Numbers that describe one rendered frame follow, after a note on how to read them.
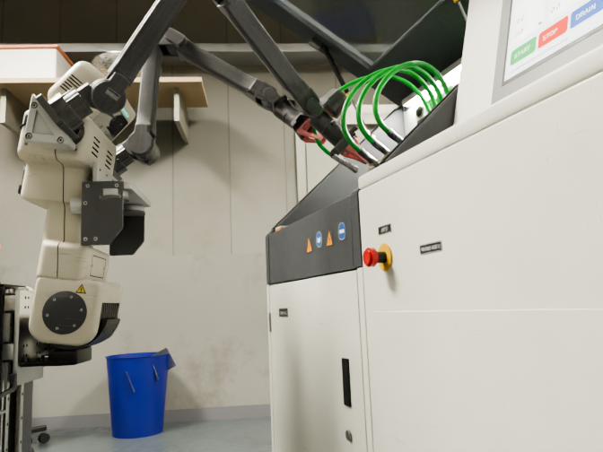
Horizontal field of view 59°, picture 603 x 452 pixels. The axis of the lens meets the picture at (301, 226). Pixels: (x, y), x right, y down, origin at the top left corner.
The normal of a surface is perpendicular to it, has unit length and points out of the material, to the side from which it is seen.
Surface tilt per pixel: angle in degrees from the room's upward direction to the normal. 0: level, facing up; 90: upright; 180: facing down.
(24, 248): 90
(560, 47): 76
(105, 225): 90
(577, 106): 90
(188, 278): 90
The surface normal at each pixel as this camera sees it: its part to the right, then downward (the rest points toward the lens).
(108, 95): 0.42, 0.30
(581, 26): -0.92, -0.25
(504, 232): -0.94, -0.01
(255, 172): 0.08, -0.15
